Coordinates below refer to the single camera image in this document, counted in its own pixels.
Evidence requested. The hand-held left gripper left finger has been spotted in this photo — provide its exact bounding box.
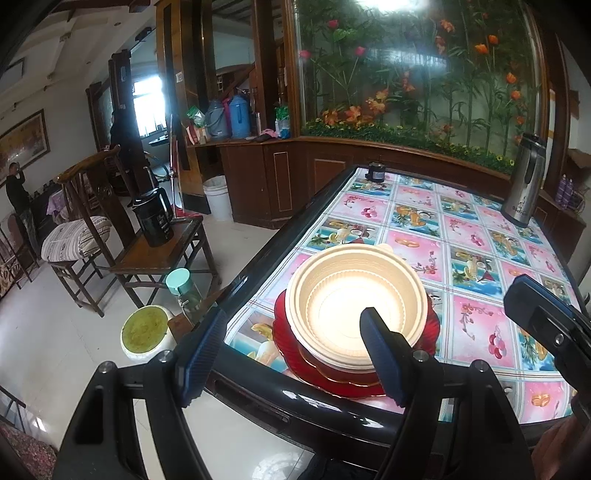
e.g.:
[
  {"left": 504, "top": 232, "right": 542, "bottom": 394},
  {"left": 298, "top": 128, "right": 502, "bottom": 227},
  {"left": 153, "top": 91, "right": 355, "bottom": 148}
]
[{"left": 53, "top": 306, "right": 229, "bottom": 480}]

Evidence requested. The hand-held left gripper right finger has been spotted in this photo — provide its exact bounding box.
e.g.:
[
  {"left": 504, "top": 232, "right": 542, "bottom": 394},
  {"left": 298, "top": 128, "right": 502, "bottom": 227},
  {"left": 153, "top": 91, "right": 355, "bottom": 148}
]
[{"left": 359, "top": 307, "right": 533, "bottom": 480}]

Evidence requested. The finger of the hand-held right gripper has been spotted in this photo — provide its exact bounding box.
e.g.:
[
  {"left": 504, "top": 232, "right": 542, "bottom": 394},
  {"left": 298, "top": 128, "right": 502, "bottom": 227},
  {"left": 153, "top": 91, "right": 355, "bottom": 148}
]
[{"left": 503, "top": 274, "right": 591, "bottom": 371}]

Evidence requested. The beige plastic bowl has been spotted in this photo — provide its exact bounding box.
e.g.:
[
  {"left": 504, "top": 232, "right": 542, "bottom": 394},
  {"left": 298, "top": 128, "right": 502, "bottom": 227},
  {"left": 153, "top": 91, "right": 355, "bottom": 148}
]
[
  {"left": 285, "top": 244, "right": 428, "bottom": 360},
  {"left": 291, "top": 332, "right": 380, "bottom": 373}
]

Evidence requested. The red plastic plate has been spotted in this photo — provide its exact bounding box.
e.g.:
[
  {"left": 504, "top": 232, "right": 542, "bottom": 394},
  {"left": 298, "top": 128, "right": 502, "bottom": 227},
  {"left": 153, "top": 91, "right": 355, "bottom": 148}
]
[
  {"left": 295, "top": 295, "right": 437, "bottom": 386},
  {"left": 271, "top": 286, "right": 440, "bottom": 398}
]

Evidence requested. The person's right hand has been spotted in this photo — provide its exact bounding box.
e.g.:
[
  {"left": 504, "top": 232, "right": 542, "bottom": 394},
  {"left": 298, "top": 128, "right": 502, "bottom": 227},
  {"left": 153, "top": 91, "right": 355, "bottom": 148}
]
[{"left": 531, "top": 399, "right": 591, "bottom": 480}]

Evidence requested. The white stool green cushion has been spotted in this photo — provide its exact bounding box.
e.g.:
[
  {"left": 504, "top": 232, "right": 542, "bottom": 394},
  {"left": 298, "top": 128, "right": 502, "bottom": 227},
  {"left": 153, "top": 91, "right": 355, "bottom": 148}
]
[{"left": 120, "top": 304, "right": 178, "bottom": 364}]

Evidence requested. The teal lid water bottle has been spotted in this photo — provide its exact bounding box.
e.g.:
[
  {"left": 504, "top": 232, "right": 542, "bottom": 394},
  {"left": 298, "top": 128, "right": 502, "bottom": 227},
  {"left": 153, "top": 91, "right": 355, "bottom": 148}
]
[{"left": 165, "top": 267, "right": 205, "bottom": 321}]

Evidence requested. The fruit printed tablecloth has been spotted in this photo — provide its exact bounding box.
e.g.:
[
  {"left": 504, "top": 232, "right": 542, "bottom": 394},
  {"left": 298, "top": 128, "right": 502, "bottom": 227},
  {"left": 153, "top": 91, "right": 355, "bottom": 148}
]
[{"left": 225, "top": 167, "right": 583, "bottom": 424}]

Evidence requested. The black glossy table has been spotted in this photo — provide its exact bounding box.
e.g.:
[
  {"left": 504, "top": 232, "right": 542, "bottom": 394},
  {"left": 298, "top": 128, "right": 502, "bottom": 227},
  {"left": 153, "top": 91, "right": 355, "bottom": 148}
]
[{"left": 202, "top": 163, "right": 591, "bottom": 468}]

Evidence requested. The wooden side table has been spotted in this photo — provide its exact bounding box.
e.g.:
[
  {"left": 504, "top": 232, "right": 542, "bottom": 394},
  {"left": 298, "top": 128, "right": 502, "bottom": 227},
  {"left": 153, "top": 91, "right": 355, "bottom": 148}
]
[{"left": 110, "top": 216, "right": 221, "bottom": 311}]

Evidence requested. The stainless steel thermos jug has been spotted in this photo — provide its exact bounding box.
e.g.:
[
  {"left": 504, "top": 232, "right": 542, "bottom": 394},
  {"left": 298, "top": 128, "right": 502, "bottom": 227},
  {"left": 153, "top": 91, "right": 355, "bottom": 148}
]
[{"left": 501, "top": 132, "right": 548, "bottom": 228}]

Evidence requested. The black electric kettle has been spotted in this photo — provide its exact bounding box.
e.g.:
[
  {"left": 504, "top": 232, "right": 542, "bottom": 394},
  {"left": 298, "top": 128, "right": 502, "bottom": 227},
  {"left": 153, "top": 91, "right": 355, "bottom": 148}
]
[{"left": 131, "top": 186, "right": 176, "bottom": 248}]

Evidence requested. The white plastic bucket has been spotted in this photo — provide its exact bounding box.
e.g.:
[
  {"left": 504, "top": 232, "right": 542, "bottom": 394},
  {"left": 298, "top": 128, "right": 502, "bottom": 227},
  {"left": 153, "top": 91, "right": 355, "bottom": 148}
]
[{"left": 202, "top": 175, "right": 233, "bottom": 223}]

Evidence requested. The wooden chair with striped cushion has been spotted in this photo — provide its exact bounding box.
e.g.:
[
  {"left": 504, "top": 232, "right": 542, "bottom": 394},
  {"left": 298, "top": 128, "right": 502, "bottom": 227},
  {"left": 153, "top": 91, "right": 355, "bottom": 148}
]
[{"left": 41, "top": 145, "right": 137, "bottom": 319}]

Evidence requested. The wooden cabinet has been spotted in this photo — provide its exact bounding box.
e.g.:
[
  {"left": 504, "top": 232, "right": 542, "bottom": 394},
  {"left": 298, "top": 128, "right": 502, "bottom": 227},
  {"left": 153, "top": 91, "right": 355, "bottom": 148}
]
[{"left": 186, "top": 133, "right": 591, "bottom": 259}]

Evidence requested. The light blue thermos flask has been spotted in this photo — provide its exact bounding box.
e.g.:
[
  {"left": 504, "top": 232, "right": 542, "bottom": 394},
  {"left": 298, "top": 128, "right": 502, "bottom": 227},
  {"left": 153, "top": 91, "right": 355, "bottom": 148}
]
[{"left": 205, "top": 100, "right": 232, "bottom": 141}]

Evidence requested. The dark blue thermos flask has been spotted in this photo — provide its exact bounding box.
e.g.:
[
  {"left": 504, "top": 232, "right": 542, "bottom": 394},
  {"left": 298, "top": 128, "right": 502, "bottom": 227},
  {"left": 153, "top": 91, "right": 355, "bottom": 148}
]
[{"left": 228, "top": 94, "right": 253, "bottom": 138}]

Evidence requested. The floral glass partition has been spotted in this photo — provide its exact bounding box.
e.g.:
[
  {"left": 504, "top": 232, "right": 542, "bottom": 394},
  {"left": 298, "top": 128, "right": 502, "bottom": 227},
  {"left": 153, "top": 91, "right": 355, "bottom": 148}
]
[{"left": 293, "top": 0, "right": 550, "bottom": 174}]

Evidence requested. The framed wall painting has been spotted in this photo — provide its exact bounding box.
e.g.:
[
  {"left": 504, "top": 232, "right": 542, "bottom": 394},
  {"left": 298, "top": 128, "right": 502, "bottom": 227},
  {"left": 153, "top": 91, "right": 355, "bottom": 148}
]
[{"left": 0, "top": 108, "right": 51, "bottom": 172}]

